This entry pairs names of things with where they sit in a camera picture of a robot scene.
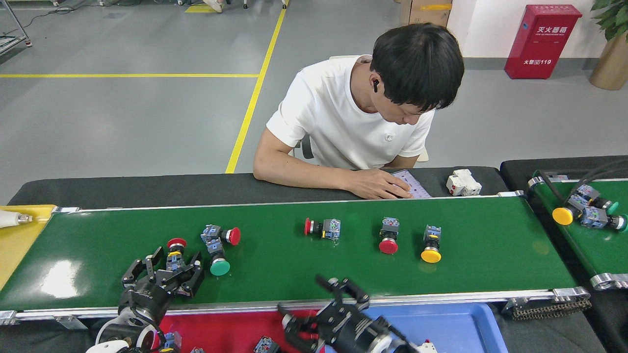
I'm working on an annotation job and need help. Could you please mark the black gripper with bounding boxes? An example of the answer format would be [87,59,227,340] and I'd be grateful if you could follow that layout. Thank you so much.
[119,247,205,319]
[277,274,395,353]

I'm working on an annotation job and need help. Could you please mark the green mushroom push button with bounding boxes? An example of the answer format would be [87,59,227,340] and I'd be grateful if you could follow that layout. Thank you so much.
[580,206,628,233]
[575,184,620,215]
[205,238,231,277]

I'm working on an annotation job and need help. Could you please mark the green conveyor belt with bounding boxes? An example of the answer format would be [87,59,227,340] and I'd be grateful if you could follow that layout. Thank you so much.
[527,172,628,291]
[0,191,592,327]

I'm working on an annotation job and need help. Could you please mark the red plastic tray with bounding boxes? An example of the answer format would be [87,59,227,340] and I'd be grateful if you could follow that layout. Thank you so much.
[157,309,327,353]

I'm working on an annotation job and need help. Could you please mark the blue plastic tray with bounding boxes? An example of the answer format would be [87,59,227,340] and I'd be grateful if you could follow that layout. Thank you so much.
[363,302,509,353]

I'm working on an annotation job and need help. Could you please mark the yellow plastic tray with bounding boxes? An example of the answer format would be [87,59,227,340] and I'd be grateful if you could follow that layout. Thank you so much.
[0,204,57,290]

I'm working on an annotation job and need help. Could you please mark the person's right hand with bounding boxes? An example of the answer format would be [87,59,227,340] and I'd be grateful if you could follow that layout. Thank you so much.
[343,168,414,200]

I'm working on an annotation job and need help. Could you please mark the smartphone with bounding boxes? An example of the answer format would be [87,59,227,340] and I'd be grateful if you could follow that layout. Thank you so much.
[390,169,432,199]

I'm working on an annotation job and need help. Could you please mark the white light bulb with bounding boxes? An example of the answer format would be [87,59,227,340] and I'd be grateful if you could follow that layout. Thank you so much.
[0,209,34,229]

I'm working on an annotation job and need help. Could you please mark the grey office chair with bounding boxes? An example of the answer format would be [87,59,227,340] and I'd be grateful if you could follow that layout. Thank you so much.
[293,55,430,162]

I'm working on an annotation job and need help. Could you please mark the metal rack cart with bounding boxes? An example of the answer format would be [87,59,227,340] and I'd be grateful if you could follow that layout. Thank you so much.
[0,0,32,54]

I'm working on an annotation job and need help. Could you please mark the cardboard box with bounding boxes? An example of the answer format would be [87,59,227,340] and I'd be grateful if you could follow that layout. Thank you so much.
[398,0,453,27]

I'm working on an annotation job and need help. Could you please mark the red fire extinguisher cabinet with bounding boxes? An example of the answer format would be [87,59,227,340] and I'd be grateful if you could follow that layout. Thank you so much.
[504,4,583,80]

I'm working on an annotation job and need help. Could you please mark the potted plant in brass pot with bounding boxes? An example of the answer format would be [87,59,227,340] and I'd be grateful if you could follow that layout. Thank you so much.
[589,0,628,91]

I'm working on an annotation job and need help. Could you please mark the conveyor drive chain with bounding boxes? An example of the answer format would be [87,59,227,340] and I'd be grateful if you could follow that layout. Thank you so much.
[510,298,592,320]

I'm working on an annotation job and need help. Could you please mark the black cable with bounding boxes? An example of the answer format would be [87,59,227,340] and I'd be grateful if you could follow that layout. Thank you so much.
[534,156,628,206]

